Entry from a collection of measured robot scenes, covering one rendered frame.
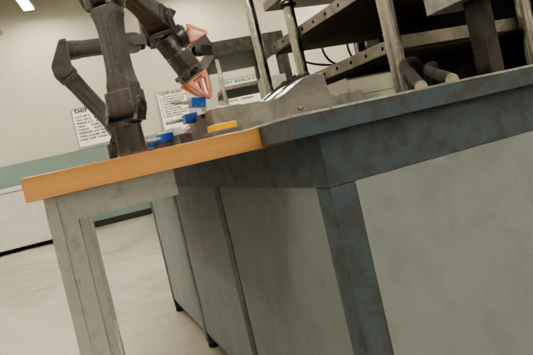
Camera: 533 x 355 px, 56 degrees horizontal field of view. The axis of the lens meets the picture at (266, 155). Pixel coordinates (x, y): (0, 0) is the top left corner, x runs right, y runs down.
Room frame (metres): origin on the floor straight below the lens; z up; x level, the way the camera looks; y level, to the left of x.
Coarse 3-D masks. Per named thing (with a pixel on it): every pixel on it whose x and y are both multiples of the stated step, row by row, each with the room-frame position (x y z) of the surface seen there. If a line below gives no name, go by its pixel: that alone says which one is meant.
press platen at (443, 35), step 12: (504, 24) 2.06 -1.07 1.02; (516, 24) 2.08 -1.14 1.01; (408, 36) 1.87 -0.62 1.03; (420, 36) 1.89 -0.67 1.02; (432, 36) 1.91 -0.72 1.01; (444, 36) 1.93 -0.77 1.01; (456, 36) 1.96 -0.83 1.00; (468, 36) 1.98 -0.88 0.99; (372, 48) 1.99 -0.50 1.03; (384, 48) 1.92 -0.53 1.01; (348, 60) 2.16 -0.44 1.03; (360, 60) 2.08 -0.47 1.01; (372, 60) 2.02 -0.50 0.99; (324, 72) 2.36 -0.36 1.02; (336, 72) 2.26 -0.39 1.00
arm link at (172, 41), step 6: (168, 36) 1.41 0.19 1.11; (174, 36) 1.44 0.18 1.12; (162, 42) 1.39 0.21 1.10; (168, 42) 1.39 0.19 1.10; (174, 42) 1.40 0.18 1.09; (162, 48) 1.39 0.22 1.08; (168, 48) 1.39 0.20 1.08; (174, 48) 1.40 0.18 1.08; (180, 48) 1.41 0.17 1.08; (162, 54) 1.41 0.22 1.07; (168, 54) 1.40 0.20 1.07; (174, 54) 1.41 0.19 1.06
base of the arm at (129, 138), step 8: (120, 128) 1.09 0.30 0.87; (128, 128) 1.10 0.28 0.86; (136, 128) 1.11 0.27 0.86; (120, 136) 1.10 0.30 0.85; (128, 136) 1.09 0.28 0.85; (136, 136) 1.10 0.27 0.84; (120, 144) 1.10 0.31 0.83; (128, 144) 1.09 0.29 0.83; (136, 144) 1.10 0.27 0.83; (144, 144) 1.12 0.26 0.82; (120, 152) 1.10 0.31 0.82; (128, 152) 1.09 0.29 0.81; (136, 152) 1.03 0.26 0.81
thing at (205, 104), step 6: (204, 96) 1.45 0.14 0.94; (216, 96) 1.45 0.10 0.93; (174, 102) 1.42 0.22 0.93; (180, 102) 1.42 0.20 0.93; (186, 102) 1.43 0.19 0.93; (192, 102) 1.42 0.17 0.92; (198, 102) 1.43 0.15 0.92; (204, 102) 1.44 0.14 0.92; (210, 102) 1.44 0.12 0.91; (216, 102) 1.45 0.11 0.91; (204, 108) 1.45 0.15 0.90; (210, 108) 1.44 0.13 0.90
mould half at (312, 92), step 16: (304, 80) 1.49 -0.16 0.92; (320, 80) 1.52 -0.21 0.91; (272, 96) 1.60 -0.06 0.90; (288, 96) 1.47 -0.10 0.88; (304, 96) 1.49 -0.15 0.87; (320, 96) 1.51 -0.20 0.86; (336, 96) 1.53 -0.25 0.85; (352, 96) 1.55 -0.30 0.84; (208, 112) 1.40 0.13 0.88; (224, 112) 1.39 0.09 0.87; (240, 112) 1.41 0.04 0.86; (256, 112) 1.43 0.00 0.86; (272, 112) 1.45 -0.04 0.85; (288, 112) 1.47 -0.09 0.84; (304, 112) 1.49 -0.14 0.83; (192, 128) 1.60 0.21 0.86
